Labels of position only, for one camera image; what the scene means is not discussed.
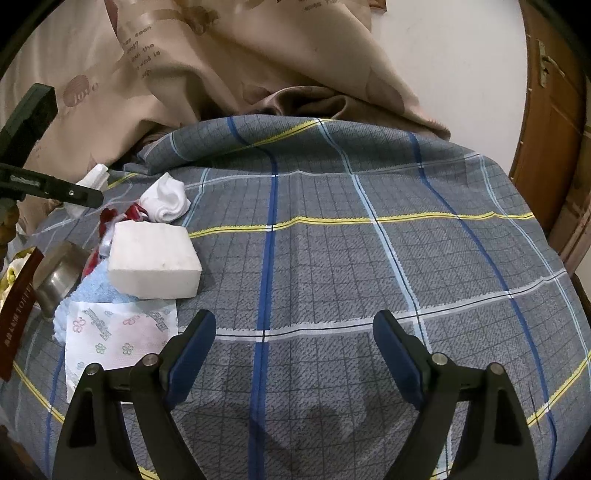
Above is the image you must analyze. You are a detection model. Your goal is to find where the white rolled sock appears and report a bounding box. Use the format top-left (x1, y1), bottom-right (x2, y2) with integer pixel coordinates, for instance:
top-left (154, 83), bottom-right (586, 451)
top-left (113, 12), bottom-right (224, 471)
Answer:
top-left (138, 173), bottom-right (190, 223)

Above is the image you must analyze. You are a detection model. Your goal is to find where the steel bowl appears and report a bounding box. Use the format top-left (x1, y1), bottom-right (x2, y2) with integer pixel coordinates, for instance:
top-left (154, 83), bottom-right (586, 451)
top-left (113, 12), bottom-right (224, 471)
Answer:
top-left (32, 241), bottom-right (90, 320)

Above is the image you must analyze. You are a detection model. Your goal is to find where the person's left hand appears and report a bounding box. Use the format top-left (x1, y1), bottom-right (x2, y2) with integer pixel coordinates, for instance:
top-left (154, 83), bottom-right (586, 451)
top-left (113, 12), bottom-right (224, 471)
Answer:
top-left (0, 198), bottom-right (19, 260)

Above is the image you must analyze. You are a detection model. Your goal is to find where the grey plaid bed sheet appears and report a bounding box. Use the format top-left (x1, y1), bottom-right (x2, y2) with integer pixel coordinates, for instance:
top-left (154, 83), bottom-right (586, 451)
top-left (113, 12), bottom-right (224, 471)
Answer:
top-left (0, 115), bottom-right (591, 480)

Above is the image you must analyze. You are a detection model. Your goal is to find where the metal door handle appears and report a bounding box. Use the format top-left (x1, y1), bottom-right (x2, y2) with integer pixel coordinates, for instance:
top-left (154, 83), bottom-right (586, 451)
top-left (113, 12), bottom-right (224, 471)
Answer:
top-left (537, 40), bottom-right (566, 88)

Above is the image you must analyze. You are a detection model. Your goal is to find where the beige printed quilt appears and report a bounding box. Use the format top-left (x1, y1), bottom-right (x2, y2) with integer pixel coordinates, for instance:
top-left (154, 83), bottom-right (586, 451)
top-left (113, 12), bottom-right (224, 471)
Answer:
top-left (1, 1), bottom-right (451, 181)

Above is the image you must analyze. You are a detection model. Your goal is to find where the light blue fluffy towel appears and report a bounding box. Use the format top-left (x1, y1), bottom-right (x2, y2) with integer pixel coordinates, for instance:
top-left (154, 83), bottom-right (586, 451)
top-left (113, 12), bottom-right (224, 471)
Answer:
top-left (53, 262), bottom-right (137, 346)

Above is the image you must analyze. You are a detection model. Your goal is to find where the white foam block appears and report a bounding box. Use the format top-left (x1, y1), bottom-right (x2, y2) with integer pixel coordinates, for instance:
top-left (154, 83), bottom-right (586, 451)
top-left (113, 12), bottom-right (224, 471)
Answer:
top-left (107, 220), bottom-right (202, 300)

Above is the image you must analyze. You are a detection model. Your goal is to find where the red and white cloth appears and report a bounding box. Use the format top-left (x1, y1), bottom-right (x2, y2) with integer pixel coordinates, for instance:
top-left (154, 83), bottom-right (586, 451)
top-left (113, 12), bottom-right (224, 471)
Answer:
top-left (81, 202), bottom-right (148, 279)

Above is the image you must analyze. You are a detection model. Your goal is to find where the brown wooden door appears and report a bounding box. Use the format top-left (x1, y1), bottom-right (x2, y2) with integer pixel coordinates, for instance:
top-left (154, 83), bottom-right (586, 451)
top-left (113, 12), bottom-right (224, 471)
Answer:
top-left (510, 1), bottom-right (590, 274)

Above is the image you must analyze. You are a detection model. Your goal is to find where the floral tissue pack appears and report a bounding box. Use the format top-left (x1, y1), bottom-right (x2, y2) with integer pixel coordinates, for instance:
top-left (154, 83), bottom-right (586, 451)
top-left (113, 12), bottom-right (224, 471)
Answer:
top-left (64, 300), bottom-right (178, 401)

